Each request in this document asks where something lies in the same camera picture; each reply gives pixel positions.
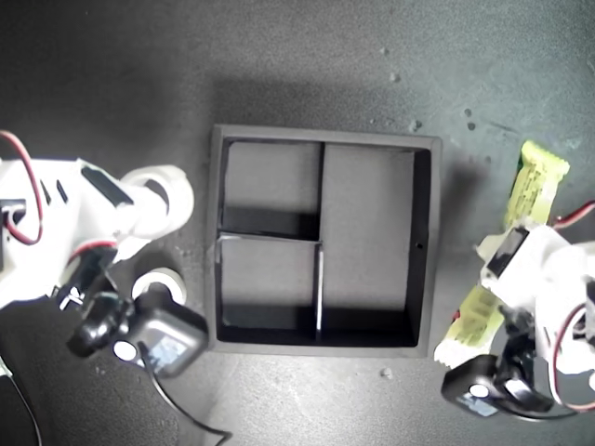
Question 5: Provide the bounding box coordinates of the large white tape roll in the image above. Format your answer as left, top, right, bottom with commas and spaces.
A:
124, 164, 195, 239

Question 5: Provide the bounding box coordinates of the white tape roll green core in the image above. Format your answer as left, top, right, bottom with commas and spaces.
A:
130, 268, 189, 308

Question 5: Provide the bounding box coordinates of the snack bar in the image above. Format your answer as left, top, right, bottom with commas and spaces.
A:
433, 140, 572, 371

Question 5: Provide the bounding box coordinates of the black compartment tray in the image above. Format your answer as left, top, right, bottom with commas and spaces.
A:
209, 123, 443, 359

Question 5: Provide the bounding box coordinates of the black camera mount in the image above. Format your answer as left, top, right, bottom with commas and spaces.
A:
496, 305, 557, 415
66, 253, 137, 360

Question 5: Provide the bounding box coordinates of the black camera cable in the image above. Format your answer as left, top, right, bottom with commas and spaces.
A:
139, 343, 233, 446

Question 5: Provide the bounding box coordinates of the thin black cable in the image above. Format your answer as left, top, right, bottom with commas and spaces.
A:
0, 371, 42, 446

